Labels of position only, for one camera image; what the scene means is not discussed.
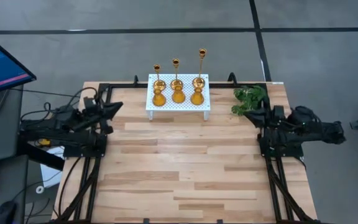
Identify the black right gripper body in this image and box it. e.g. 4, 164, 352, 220
267, 105, 289, 132

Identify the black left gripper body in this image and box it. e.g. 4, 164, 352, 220
84, 104, 105, 135

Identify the amber ribbed glass candle holder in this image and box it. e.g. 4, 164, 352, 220
152, 88, 167, 108
190, 86, 205, 106
171, 85, 186, 105

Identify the short brass candlestick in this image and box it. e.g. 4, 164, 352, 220
152, 63, 167, 91

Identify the tall brass candlestick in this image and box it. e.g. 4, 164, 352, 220
192, 48, 208, 89

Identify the medium brass candlestick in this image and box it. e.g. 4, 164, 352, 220
170, 58, 185, 90

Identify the green leafy plant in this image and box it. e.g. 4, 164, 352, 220
231, 85, 269, 117

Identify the black desk beam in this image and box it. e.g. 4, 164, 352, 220
17, 138, 67, 171

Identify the white perforated metal shelf riser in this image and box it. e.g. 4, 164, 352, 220
145, 73, 211, 121

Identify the white paper sheet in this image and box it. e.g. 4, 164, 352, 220
39, 145, 65, 189

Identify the grey desk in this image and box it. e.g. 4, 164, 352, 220
0, 84, 25, 166

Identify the black computer mouse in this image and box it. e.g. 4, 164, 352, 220
0, 200, 18, 224

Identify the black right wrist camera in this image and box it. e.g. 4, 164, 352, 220
273, 105, 286, 118

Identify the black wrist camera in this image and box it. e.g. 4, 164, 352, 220
273, 105, 286, 118
83, 96, 96, 110

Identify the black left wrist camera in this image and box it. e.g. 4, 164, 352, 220
83, 96, 96, 110

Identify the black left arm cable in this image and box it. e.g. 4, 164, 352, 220
65, 86, 101, 108

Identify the black aluminium table frame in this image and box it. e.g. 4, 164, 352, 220
50, 81, 323, 224

